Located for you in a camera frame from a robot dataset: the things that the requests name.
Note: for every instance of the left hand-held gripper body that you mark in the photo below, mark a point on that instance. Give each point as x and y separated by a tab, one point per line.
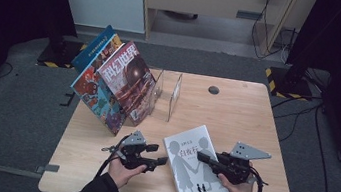
133	153

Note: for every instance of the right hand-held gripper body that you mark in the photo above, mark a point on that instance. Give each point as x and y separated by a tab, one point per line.
235	167

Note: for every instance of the white book with grey silhouettes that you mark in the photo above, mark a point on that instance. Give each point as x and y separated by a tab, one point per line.
187	175

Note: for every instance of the clear acrylic book rack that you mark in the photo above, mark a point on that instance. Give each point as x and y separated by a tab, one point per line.
167	95

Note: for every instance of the colourful bears picture book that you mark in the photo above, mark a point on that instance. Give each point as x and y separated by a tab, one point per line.
97	99

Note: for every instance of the red science fiction magazine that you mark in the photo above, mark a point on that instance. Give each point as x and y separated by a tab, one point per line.
127	76

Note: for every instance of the blue monster picture book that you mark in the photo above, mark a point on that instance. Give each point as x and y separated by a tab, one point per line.
92	48

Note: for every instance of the person's left hand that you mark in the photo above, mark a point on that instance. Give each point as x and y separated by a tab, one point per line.
123	175

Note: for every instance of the grey tape piece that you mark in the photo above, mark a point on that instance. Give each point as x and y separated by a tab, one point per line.
47	169

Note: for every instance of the black stand base yellow stripes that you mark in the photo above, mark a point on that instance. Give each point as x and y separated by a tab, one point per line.
289	85
59	56

